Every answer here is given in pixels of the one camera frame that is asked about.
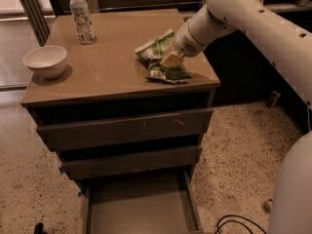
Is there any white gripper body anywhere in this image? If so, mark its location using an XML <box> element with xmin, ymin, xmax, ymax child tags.
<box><xmin>173</xmin><ymin>20</ymin><xmax>207</xmax><ymax>57</ymax></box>

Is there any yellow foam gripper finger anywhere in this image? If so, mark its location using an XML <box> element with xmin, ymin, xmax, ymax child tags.
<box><xmin>160</xmin><ymin>49</ymin><xmax>183</xmax><ymax>68</ymax></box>

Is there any green jalapeno chip bag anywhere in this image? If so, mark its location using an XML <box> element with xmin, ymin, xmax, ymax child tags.
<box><xmin>135</xmin><ymin>29</ymin><xmax>191</xmax><ymax>84</ymax></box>

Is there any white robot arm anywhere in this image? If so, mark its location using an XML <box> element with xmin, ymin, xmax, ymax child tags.
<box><xmin>161</xmin><ymin>0</ymin><xmax>312</xmax><ymax>234</ymax></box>

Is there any brown drawer cabinet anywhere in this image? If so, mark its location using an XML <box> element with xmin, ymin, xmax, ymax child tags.
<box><xmin>21</xmin><ymin>10</ymin><xmax>219</xmax><ymax>219</ymax></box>

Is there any grey top drawer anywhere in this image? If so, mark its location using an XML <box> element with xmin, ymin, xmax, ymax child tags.
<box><xmin>37</xmin><ymin>108</ymin><xmax>213</xmax><ymax>150</ymax></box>

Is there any grey open bottom drawer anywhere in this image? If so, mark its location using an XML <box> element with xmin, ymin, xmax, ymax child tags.
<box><xmin>84</xmin><ymin>170</ymin><xmax>204</xmax><ymax>234</ymax></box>

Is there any grey middle drawer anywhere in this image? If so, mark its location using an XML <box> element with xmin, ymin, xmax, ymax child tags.
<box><xmin>62</xmin><ymin>145</ymin><xmax>202</xmax><ymax>180</ymax></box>

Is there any small dark floor device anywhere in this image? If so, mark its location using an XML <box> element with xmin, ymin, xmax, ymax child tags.
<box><xmin>266</xmin><ymin>91</ymin><xmax>281</xmax><ymax>108</ymax></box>

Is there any clear plastic water bottle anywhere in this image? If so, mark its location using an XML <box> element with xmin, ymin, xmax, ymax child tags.
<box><xmin>69</xmin><ymin>0</ymin><xmax>96</xmax><ymax>45</ymax></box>

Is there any white ceramic bowl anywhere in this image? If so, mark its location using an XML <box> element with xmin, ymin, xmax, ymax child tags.
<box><xmin>23</xmin><ymin>46</ymin><xmax>67</xmax><ymax>79</ymax></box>

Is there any white power strip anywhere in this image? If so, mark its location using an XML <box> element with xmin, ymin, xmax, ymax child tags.
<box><xmin>263</xmin><ymin>199</ymin><xmax>273</xmax><ymax>213</ymax></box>

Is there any black object bottom left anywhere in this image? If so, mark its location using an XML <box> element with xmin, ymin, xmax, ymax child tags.
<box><xmin>33</xmin><ymin>222</ymin><xmax>44</xmax><ymax>234</ymax></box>

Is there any black cable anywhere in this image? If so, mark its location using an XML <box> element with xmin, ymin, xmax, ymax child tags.
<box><xmin>214</xmin><ymin>214</ymin><xmax>268</xmax><ymax>234</ymax></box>

